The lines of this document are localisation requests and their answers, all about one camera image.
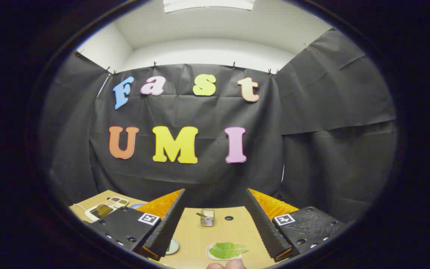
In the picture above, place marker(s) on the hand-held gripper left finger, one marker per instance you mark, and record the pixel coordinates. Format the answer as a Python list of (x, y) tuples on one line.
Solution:
[(170, 224)]

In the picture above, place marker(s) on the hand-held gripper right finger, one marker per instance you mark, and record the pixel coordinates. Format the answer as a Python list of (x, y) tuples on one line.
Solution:
[(261, 224)]

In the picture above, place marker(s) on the green lettuce leaf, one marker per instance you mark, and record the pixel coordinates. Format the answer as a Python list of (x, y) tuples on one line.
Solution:
[(227, 249)]

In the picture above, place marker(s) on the pale green round plate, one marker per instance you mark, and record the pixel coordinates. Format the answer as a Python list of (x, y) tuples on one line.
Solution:
[(173, 247)]

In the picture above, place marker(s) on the blue round plate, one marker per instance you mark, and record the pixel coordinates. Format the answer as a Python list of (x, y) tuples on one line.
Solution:
[(137, 206)]

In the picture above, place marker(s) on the white square plate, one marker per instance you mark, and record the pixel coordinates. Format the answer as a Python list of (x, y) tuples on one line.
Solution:
[(210, 254)]

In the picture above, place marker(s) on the white divided condiment tray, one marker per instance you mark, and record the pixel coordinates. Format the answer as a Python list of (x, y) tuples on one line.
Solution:
[(118, 201)]

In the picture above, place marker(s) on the white toaster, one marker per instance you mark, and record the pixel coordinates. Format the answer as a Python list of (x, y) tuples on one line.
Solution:
[(90, 215)]

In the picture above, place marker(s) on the white ceiling light panel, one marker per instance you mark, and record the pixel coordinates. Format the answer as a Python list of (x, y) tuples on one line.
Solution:
[(207, 4)]

